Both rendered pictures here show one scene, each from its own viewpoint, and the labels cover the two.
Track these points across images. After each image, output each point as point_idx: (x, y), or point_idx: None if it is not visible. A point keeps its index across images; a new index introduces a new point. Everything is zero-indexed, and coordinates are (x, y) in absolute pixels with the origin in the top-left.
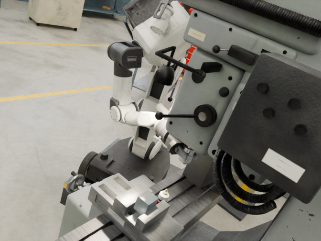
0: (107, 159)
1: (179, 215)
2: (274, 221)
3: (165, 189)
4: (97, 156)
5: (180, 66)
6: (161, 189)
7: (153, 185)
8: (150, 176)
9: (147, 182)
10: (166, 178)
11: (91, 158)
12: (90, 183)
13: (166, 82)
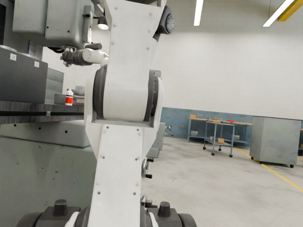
0: (156, 213)
1: (51, 103)
2: (42, 49)
3: (70, 88)
4: (173, 211)
5: (95, 18)
6: (68, 105)
7: (75, 106)
8: (64, 202)
9: (78, 122)
10: (63, 105)
11: (178, 214)
12: (143, 196)
13: (100, 26)
